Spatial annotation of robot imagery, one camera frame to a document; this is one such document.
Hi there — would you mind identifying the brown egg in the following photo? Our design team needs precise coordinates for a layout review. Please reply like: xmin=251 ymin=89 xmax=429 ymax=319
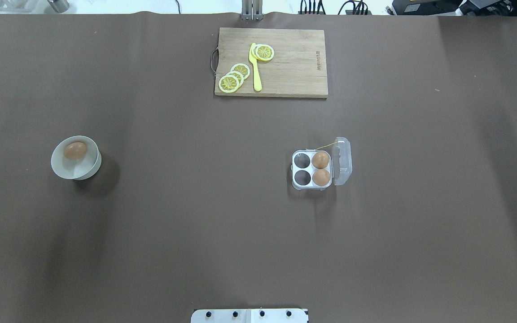
xmin=63 ymin=142 xmax=88 ymax=160

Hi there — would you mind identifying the clear plastic egg box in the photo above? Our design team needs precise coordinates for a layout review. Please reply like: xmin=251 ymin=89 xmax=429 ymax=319
xmin=290 ymin=137 xmax=354 ymax=191

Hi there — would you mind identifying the brown egg box rear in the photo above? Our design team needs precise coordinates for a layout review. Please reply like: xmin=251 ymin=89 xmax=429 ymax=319
xmin=311 ymin=151 xmax=330 ymax=169

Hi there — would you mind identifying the brown egg box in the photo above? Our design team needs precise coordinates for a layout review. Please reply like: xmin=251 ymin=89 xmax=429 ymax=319
xmin=311 ymin=151 xmax=330 ymax=169
xmin=312 ymin=169 xmax=332 ymax=187

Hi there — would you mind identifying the brown egg box front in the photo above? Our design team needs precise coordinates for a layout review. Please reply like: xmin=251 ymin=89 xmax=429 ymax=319
xmin=312 ymin=169 xmax=332 ymax=187

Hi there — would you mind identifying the yellow plastic knife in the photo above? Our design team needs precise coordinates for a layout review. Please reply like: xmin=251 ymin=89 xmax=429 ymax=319
xmin=248 ymin=43 xmax=263 ymax=92

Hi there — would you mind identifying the lemon slice middle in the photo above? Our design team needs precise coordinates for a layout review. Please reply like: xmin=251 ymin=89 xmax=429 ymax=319
xmin=227 ymin=71 xmax=245 ymax=87

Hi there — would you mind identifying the lemon slice upper left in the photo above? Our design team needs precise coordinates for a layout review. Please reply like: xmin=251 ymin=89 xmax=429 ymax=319
xmin=230 ymin=63 xmax=250 ymax=80

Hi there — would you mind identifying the wooden cutting board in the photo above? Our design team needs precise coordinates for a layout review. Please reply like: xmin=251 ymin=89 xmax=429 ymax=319
xmin=214 ymin=27 xmax=329 ymax=99

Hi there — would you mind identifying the lemon slice by knife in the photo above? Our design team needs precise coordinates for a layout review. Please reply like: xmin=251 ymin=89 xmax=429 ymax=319
xmin=253 ymin=44 xmax=275 ymax=61

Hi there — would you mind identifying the lemon slice under knife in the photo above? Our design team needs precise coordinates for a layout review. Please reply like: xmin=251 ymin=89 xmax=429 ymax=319
xmin=250 ymin=43 xmax=261 ymax=61

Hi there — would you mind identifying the white ceramic bowl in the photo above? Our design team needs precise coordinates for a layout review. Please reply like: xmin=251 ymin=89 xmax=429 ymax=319
xmin=51 ymin=135 xmax=102 ymax=180

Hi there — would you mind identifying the aluminium frame post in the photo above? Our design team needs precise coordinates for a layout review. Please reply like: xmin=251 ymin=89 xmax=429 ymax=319
xmin=241 ymin=0 xmax=264 ymax=21

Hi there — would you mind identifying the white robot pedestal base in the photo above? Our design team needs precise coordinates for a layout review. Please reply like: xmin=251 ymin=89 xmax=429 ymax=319
xmin=190 ymin=308 xmax=310 ymax=323

